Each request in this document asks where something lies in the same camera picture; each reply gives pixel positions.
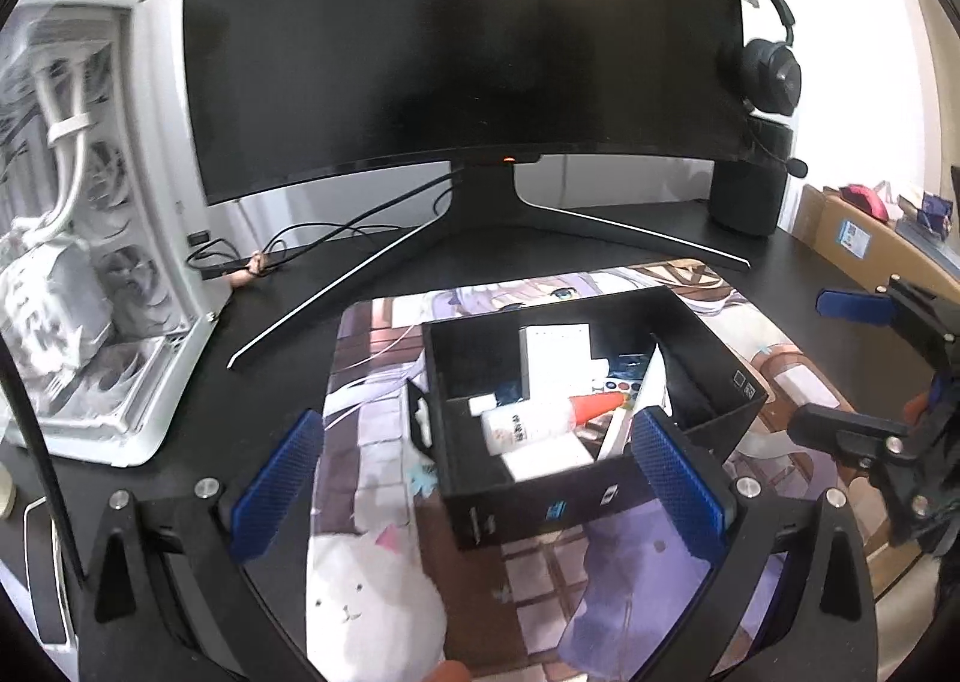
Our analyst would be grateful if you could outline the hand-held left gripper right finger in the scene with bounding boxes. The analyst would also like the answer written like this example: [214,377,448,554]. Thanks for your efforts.
[630,406,878,682]

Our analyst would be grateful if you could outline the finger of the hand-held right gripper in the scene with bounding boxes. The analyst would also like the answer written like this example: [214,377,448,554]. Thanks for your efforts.
[816,277,950,360]
[791,403,912,462]

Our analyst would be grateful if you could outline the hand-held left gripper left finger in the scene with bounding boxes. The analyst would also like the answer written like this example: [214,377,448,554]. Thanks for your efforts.
[79,408,327,682]

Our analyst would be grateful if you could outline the white sachet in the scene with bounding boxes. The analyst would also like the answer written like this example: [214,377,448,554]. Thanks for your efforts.
[634,343,672,420]

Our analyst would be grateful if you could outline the white remote with coloured buttons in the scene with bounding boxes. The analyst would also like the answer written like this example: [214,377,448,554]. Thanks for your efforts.
[592,367,653,402]

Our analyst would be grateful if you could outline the large white charger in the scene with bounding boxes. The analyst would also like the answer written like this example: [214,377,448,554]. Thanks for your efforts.
[499,438,597,482]

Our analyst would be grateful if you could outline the black cardboard box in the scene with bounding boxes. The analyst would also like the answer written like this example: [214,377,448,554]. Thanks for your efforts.
[409,286,770,552]

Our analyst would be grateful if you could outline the white tube with red cap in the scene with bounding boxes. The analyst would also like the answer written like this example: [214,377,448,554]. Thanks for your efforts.
[480,393,627,458]

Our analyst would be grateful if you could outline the small white printed box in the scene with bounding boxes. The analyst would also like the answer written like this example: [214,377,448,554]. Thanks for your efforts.
[520,324,607,402]

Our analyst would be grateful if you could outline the brown cardboard box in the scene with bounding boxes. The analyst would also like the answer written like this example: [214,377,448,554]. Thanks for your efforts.
[791,183,960,300]

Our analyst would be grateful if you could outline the black desk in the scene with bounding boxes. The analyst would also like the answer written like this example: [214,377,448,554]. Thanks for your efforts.
[0,202,960,682]

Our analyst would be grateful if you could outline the red item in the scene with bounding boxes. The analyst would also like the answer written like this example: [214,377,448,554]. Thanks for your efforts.
[838,183,890,218]

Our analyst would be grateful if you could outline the black speaker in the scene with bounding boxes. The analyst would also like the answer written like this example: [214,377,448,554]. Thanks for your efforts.
[709,119,794,238]

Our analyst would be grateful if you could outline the printed desk mat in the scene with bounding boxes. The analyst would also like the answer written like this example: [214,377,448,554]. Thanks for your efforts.
[306,260,863,682]

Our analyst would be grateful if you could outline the small tan trinket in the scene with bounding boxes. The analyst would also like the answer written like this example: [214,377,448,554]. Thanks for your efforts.
[229,253,275,289]

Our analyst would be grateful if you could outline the black headphones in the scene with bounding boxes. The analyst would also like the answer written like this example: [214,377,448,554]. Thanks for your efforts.
[716,0,811,179]

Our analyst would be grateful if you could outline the silver phone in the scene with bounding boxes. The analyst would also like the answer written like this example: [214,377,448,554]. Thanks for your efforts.
[22,498,80,645]

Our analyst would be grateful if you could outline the white computer case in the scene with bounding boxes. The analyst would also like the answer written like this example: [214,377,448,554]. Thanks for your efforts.
[0,0,222,469]

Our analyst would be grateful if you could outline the black curved monitor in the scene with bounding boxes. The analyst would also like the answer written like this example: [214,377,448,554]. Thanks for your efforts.
[182,0,751,372]

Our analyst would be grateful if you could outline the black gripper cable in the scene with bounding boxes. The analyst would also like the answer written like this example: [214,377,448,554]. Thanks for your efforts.
[0,344,87,578]

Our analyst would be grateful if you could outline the black monitor cable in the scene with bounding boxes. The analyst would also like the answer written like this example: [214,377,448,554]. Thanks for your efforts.
[187,172,458,278]

